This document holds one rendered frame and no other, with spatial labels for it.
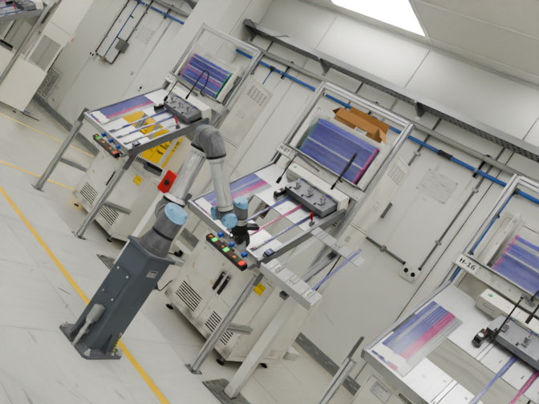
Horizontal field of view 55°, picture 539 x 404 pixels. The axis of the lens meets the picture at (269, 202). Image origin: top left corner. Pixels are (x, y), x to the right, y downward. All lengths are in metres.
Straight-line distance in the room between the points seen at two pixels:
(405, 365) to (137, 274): 1.29
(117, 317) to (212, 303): 0.99
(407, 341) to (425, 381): 0.21
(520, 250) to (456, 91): 2.42
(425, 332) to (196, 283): 1.55
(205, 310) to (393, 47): 3.30
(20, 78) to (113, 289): 4.79
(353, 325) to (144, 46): 4.85
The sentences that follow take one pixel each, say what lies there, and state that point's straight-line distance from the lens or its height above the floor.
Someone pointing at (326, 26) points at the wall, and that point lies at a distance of 6.03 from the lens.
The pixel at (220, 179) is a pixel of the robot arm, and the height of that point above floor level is 1.00.
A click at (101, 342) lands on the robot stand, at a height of 0.06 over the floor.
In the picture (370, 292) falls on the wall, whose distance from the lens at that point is 4.71.
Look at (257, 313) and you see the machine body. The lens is 3.23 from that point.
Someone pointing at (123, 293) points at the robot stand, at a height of 0.33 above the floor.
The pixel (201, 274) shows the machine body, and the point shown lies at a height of 0.34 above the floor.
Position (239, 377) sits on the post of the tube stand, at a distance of 3.04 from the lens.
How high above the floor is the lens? 1.18
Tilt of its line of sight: 3 degrees down
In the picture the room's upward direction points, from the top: 34 degrees clockwise
